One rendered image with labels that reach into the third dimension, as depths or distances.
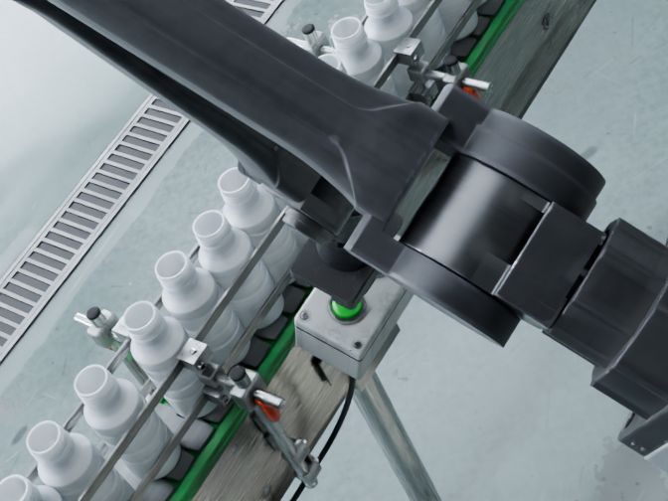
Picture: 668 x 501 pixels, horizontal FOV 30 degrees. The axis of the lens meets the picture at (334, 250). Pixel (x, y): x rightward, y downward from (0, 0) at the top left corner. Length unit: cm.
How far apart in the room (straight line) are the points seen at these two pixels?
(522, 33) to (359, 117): 109
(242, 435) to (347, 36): 48
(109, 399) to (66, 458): 7
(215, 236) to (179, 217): 172
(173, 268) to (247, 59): 70
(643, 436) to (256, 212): 77
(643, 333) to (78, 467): 77
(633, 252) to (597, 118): 225
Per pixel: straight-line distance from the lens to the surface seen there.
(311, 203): 96
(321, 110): 63
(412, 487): 191
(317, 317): 125
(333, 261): 112
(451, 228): 62
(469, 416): 247
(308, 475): 143
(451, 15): 160
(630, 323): 61
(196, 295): 131
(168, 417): 140
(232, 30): 65
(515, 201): 62
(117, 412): 127
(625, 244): 62
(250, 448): 142
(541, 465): 239
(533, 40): 174
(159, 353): 129
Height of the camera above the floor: 209
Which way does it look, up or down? 49 degrees down
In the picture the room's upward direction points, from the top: 26 degrees counter-clockwise
